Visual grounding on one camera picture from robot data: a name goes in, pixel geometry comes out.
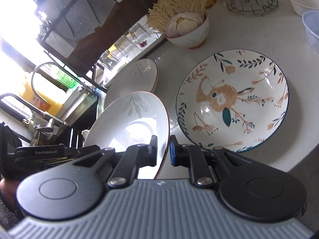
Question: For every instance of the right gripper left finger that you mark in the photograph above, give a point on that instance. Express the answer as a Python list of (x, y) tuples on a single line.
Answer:
[(127, 164)]

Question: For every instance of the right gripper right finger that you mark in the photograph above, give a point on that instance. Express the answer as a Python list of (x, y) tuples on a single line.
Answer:
[(195, 160)]

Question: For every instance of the white plate front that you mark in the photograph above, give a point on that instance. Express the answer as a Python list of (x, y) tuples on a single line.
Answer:
[(133, 119)]

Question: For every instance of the white plate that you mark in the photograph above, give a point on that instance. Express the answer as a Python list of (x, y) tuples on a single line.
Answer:
[(133, 119), (141, 75)]

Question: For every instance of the person's left hand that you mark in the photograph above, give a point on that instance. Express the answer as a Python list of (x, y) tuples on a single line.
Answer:
[(8, 196)]

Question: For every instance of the tall steel faucet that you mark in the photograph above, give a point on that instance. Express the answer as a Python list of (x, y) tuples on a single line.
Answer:
[(44, 115)]

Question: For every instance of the black roll-up sink rack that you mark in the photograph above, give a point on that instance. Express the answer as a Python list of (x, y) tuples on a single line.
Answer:
[(74, 138)]

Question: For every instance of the floral patterned plate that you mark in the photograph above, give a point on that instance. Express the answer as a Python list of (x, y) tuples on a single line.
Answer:
[(236, 99)]

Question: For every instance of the yellow detergent bottle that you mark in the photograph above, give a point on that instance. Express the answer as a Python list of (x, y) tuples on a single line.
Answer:
[(53, 95)]

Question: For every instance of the curved steel faucet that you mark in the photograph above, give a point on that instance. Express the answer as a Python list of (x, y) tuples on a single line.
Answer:
[(83, 89)]

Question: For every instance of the green detergent bottle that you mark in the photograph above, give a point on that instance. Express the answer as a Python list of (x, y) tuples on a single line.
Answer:
[(65, 79)]

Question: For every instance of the white plate rear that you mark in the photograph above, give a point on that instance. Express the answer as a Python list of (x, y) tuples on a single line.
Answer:
[(141, 75)]

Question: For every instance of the left upturned glass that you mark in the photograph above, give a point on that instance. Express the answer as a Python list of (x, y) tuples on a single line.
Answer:
[(110, 61)]

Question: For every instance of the upturned glass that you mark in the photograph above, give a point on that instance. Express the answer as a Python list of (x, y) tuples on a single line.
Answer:
[(142, 36), (126, 47), (110, 61)]

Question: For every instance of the middle upturned glass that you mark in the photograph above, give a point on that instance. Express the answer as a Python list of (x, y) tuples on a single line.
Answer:
[(126, 47)]

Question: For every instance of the white cutlery holder left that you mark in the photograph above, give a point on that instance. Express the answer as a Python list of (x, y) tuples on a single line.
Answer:
[(62, 45)]

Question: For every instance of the bowl with garlic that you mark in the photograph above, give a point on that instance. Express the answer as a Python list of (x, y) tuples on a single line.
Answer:
[(188, 30)]

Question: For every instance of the right upturned glass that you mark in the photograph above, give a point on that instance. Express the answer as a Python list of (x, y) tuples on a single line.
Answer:
[(142, 36)]

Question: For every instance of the bundle of dry noodles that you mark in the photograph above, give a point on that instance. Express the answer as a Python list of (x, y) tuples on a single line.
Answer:
[(164, 10)]

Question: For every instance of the textured glass cutting board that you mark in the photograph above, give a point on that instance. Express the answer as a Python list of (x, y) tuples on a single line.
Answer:
[(72, 20)]

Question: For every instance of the black dish rack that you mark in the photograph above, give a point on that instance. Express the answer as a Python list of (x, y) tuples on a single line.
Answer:
[(122, 17)]

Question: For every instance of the light blue bowl left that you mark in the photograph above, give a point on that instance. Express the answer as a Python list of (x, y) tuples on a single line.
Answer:
[(310, 20)]

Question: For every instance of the white small bowl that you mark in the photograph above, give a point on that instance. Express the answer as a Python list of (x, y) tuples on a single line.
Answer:
[(301, 6)]

